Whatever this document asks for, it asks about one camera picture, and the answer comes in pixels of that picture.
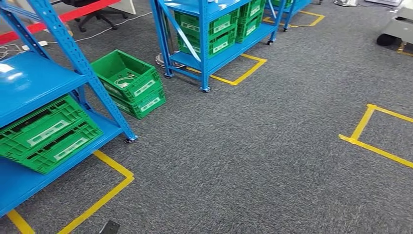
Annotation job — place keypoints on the blue metal shelf rack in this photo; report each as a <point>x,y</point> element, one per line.
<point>32,84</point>
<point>204,48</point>
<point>290,19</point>

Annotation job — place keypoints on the open green plastic crate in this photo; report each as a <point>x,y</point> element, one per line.
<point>113,64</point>

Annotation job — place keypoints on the white desk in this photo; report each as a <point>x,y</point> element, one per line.
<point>124,6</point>

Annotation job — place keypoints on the black office chair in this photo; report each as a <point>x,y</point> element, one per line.
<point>98,14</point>

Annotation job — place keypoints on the yellow floor tape square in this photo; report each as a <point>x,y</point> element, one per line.
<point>361,122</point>

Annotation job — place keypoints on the chrome round base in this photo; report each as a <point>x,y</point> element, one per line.
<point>345,2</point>

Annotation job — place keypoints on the red barrier belt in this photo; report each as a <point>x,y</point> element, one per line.
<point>17,37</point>

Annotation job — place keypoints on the chrome stanchion post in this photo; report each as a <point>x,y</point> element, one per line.
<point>161,61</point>

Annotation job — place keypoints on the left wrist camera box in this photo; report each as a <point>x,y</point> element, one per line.
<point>109,227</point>

